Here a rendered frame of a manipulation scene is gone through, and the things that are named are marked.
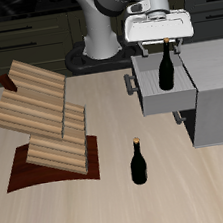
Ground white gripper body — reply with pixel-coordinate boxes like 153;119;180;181
121;6;196;48

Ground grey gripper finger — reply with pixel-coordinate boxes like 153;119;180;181
172;37;187;56
136;39;151;59

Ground dark wine bottle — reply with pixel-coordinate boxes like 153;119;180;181
151;36;179;93
125;135;151;187

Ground grey cabinet drawer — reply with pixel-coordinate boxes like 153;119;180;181
121;46;201;120

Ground wooden wine rack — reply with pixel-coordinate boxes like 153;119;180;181
0;48;104;195

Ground grey cabinet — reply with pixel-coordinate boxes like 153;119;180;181
162;38;223;152

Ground dark kitchen cupboards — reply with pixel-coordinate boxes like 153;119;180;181
0;0;223;89

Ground flat black base plate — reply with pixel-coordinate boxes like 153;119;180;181
61;32;145;79

